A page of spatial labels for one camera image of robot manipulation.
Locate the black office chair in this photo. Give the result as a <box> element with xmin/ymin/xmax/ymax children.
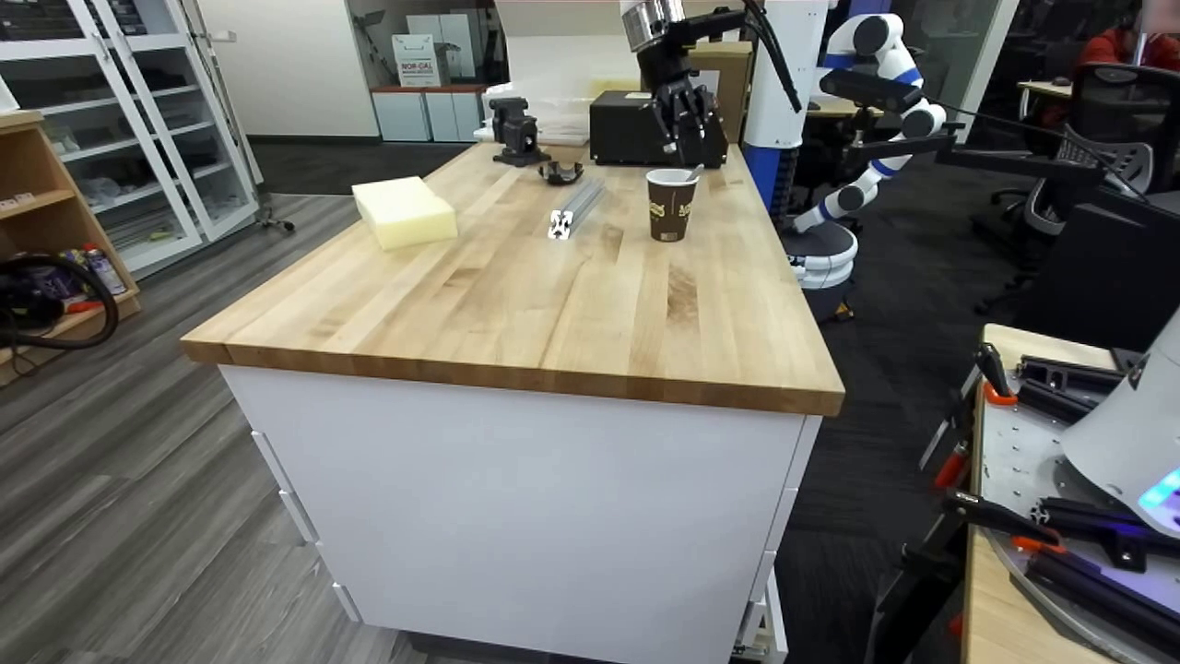
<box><xmin>976</xmin><ymin>64</ymin><xmax>1180</xmax><ymax>351</ymax></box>

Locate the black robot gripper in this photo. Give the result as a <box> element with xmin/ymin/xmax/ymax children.
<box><xmin>630</xmin><ymin>14</ymin><xmax>725</xmax><ymax>169</ymax></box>

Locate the wooden side workbench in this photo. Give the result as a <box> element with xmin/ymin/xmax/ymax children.
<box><xmin>960</xmin><ymin>319</ymin><xmax>1180</xmax><ymax>664</ymax></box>

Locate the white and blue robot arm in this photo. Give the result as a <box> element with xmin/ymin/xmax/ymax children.
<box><xmin>618</xmin><ymin>0</ymin><xmax>952</xmax><ymax>294</ymax></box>

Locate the brown paper coffee cup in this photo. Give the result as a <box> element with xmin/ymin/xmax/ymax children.
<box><xmin>644</xmin><ymin>169</ymin><xmax>699</xmax><ymax>242</ymax></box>

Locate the white glass door cabinet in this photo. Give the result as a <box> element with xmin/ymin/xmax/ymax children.
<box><xmin>0</xmin><ymin>0</ymin><xmax>256</xmax><ymax>273</ymax></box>

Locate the black equipment box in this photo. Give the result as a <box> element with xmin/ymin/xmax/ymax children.
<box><xmin>588</xmin><ymin>89</ymin><xmax>705</xmax><ymax>164</ymax></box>

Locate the silver aluminium extrusion bar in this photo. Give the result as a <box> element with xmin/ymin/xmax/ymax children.
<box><xmin>545</xmin><ymin>175</ymin><xmax>603</xmax><ymax>239</ymax></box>

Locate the black coiled cable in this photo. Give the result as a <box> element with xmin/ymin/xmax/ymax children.
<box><xmin>0</xmin><ymin>250</ymin><xmax>124</xmax><ymax>353</ymax></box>

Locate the cardboard box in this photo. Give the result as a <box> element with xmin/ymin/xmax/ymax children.
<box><xmin>687</xmin><ymin>39</ymin><xmax>751</xmax><ymax>145</ymax></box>

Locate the pale yellow foam block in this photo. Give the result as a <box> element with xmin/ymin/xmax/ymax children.
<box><xmin>352</xmin><ymin>175</ymin><xmax>456</xmax><ymax>250</ymax></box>

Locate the grey laptop lid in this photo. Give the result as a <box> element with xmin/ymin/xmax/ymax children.
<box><xmin>1063</xmin><ymin>312</ymin><xmax>1180</xmax><ymax>537</ymax></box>

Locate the wooden shelf unit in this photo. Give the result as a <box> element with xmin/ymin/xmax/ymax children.
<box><xmin>0</xmin><ymin>110</ymin><xmax>141</xmax><ymax>377</ymax></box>

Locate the small black round part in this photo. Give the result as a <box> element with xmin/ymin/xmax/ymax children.
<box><xmin>537</xmin><ymin>158</ymin><xmax>582</xmax><ymax>188</ymax></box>

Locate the black bench vise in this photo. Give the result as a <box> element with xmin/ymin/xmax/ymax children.
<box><xmin>490</xmin><ymin>94</ymin><xmax>542</xmax><ymax>164</ymax></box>

